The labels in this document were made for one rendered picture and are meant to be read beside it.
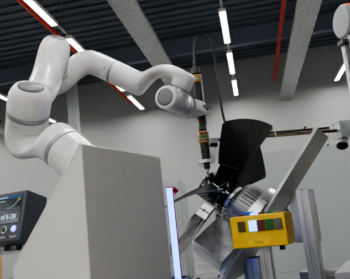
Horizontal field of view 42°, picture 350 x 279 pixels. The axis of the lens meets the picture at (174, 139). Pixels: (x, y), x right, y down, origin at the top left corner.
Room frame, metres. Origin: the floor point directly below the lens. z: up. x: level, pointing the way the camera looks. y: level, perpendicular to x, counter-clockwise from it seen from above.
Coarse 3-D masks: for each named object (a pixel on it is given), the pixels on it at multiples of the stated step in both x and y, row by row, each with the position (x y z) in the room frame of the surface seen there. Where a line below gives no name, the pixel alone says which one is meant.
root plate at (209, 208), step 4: (204, 204) 1.92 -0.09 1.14; (208, 204) 1.89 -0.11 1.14; (204, 208) 1.90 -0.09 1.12; (208, 208) 1.88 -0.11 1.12; (212, 208) 1.85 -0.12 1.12; (200, 212) 1.91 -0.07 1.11; (204, 212) 1.89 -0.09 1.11; (208, 212) 1.86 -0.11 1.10; (200, 216) 1.89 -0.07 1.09; (204, 216) 1.87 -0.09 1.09
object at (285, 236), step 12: (240, 216) 1.33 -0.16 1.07; (252, 216) 1.31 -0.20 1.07; (264, 216) 1.30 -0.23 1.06; (276, 216) 1.28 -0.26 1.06; (288, 216) 1.32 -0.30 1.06; (288, 228) 1.30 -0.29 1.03; (240, 240) 1.33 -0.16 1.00; (252, 240) 1.32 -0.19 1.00; (264, 240) 1.30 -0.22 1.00; (276, 240) 1.29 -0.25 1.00; (288, 240) 1.28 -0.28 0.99
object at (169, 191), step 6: (168, 192) 1.49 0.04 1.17; (168, 198) 1.49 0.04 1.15; (168, 204) 1.49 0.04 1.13; (168, 210) 1.49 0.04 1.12; (174, 216) 1.48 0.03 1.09; (174, 222) 1.48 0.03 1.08; (174, 228) 1.49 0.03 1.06; (174, 234) 1.49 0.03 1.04; (174, 240) 1.49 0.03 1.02; (174, 246) 1.49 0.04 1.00; (174, 252) 1.49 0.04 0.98; (174, 258) 1.49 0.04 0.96; (174, 264) 1.49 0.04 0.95; (174, 270) 1.49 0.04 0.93; (180, 276) 1.48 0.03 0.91
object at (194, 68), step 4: (196, 64) 1.80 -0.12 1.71; (192, 68) 1.79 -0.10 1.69; (196, 68) 1.79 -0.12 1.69; (192, 72) 1.80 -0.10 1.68; (196, 72) 1.79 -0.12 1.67; (200, 144) 1.80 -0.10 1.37; (204, 144) 1.79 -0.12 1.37; (208, 144) 1.80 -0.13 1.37; (204, 148) 1.79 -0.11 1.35; (208, 148) 1.80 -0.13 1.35; (204, 152) 1.79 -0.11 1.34; (208, 152) 1.79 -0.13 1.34; (204, 156) 1.79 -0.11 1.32; (208, 156) 1.80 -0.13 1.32; (204, 164) 1.80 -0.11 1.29; (208, 164) 1.80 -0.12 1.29; (204, 168) 1.80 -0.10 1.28; (208, 168) 1.80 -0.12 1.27
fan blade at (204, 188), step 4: (208, 184) 1.56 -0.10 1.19; (196, 188) 1.55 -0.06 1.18; (200, 188) 1.56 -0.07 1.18; (204, 188) 1.58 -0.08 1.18; (208, 188) 1.61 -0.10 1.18; (212, 188) 1.64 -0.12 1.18; (192, 192) 1.58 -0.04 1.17; (196, 192) 1.62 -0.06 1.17; (200, 192) 1.67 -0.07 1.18; (184, 196) 1.59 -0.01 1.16; (188, 196) 1.66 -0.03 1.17; (176, 200) 1.61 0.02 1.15
